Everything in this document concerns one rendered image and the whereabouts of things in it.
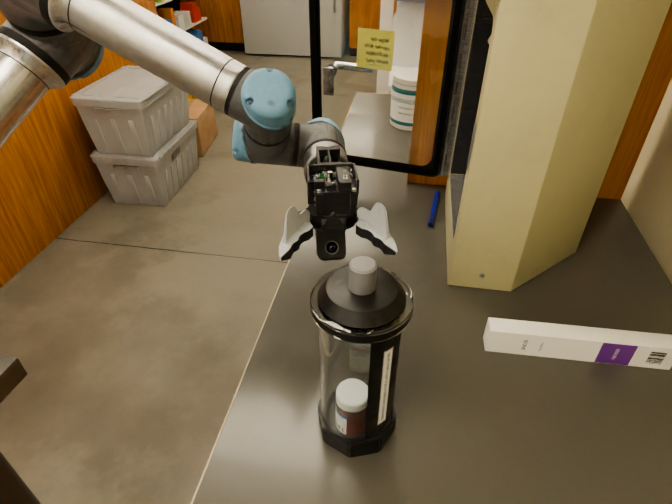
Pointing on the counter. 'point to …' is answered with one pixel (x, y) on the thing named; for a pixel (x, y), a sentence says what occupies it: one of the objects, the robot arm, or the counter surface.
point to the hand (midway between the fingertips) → (339, 262)
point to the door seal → (442, 100)
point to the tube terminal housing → (545, 132)
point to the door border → (440, 93)
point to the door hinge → (459, 85)
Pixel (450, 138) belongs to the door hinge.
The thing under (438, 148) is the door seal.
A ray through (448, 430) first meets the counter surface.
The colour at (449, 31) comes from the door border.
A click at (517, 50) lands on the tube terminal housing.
